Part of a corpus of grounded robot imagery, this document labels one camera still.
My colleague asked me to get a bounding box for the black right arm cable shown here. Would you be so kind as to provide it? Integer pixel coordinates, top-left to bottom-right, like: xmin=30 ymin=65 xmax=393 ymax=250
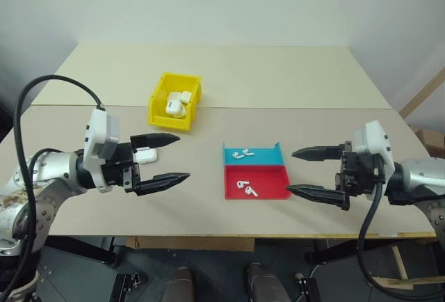
xmin=356 ymin=164 xmax=445 ymax=302

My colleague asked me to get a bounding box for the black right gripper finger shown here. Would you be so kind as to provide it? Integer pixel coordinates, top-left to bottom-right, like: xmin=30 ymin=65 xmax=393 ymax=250
xmin=285 ymin=184 xmax=350 ymax=212
xmin=291 ymin=144 xmax=346 ymax=163

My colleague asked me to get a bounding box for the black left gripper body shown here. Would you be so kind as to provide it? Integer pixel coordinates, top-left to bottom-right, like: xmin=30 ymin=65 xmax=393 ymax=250
xmin=100 ymin=141 xmax=142 ymax=193

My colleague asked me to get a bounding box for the light wooden frame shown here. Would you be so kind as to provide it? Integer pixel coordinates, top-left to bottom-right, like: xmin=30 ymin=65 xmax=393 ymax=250
xmin=390 ymin=244 xmax=445 ymax=291

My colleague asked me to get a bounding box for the light wooden beam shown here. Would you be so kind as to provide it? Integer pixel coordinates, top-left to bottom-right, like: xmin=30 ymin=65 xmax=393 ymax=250
xmin=399 ymin=67 xmax=445 ymax=119

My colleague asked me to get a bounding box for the yellow plastic bin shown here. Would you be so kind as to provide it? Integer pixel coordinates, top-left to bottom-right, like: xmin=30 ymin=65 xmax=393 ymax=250
xmin=147 ymin=72 xmax=204 ymax=134

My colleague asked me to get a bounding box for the dark rounded shape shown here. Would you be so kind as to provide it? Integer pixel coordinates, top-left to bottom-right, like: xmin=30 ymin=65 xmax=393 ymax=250
xmin=169 ymin=266 xmax=195 ymax=302
xmin=246 ymin=262 xmax=290 ymax=302

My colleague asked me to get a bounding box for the blue plastic tray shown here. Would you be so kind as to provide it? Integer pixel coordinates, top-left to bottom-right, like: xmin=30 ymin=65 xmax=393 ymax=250
xmin=222 ymin=141 xmax=286 ymax=168

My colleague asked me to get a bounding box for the black table frame leg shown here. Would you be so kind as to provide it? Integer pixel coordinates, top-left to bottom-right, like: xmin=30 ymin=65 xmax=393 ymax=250
xmin=44 ymin=235 xmax=120 ymax=269

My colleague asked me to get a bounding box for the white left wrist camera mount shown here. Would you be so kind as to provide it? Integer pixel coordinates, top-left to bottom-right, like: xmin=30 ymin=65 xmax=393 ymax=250
xmin=83 ymin=106 xmax=121 ymax=193

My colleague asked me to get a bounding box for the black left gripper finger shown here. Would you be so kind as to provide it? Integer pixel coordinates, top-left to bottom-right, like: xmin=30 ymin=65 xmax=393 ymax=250
xmin=130 ymin=133 xmax=181 ymax=151
xmin=133 ymin=172 xmax=192 ymax=198

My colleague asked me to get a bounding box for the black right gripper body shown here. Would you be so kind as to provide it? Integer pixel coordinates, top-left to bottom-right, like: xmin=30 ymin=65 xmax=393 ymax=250
xmin=334 ymin=140 xmax=380 ymax=198

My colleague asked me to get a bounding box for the red plastic tray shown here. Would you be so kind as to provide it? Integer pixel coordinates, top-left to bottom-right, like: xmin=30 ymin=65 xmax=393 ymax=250
xmin=223 ymin=165 xmax=293 ymax=200

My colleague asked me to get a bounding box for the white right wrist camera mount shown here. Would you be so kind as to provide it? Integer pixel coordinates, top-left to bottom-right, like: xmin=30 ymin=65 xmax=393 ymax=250
xmin=353 ymin=119 xmax=396 ymax=178

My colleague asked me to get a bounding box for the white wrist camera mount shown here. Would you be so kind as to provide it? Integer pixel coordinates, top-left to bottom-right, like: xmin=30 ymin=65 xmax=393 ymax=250
xmin=353 ymin=119 xmax=396 ymax=178
xmin=83 ymin=106 xmax=121 ymax=193

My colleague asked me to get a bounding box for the brown cardboard box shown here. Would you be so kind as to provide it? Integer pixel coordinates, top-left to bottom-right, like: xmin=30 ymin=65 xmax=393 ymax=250
xmin=409 ymin=125 xmax=445 ymax=159

